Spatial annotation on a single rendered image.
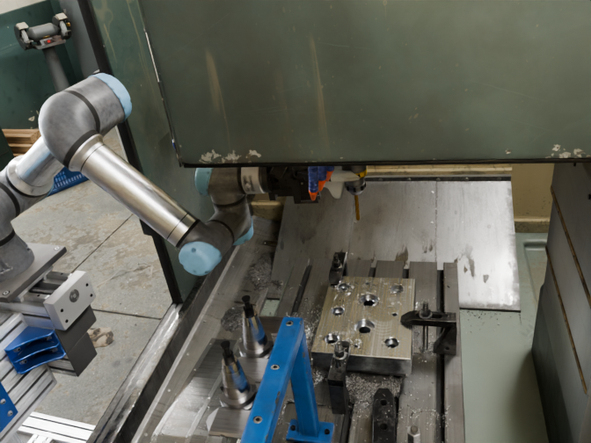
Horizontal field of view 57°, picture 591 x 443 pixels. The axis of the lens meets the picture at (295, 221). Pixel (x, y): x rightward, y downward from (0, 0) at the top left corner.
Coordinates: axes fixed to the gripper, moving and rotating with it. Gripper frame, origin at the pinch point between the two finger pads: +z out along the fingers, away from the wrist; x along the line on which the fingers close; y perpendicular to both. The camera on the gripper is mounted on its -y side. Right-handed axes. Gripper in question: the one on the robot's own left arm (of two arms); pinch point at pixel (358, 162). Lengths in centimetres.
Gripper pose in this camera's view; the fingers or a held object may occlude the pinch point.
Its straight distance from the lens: 109.9
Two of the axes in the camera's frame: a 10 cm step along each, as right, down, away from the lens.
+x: -2.2, 5.3, -8.2
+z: 9.6, -0.2, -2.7
